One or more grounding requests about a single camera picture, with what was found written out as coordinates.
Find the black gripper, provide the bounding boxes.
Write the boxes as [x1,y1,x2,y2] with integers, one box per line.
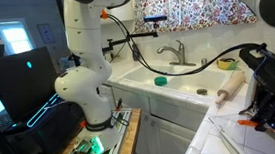
[239,48,275,132]

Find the orange handled fish slice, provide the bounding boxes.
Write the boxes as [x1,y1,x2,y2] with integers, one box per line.
[238,120,258,127]

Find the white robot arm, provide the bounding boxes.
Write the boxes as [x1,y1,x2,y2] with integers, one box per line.
[55,0,275,154]

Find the wooden rolling pin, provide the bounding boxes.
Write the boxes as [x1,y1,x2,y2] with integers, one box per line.
[215,71,245,104]

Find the yellow tape roll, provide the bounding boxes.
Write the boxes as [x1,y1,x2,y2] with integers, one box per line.
[216,58,239,70]

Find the white kitchen sink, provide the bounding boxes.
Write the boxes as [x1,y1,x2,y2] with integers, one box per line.
[123,65,233,96]

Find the metal sink drain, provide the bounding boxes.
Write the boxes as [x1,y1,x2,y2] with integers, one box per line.
[197,88,208,95]

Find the chrome faucet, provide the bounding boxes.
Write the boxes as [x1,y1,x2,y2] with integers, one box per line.
[156,40,185,65]

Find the white lower cabinets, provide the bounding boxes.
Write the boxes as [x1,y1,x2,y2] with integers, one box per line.
[99,84,209,154]

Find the green sink stopper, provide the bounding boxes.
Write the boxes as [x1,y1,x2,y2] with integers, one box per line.
[154,77,167,86]

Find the floral curtain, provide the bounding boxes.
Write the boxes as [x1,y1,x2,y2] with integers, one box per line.
[133,0,257,33]

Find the black laptop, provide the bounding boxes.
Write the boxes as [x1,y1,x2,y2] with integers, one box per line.
[0,43,83,133]

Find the blue camera on mount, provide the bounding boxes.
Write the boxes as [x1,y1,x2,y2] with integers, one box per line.
[143,15,167,22]

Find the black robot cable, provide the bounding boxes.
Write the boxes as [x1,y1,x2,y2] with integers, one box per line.
[105,0,270,82]

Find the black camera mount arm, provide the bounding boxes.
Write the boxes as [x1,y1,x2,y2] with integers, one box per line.
[102,31,158,55]

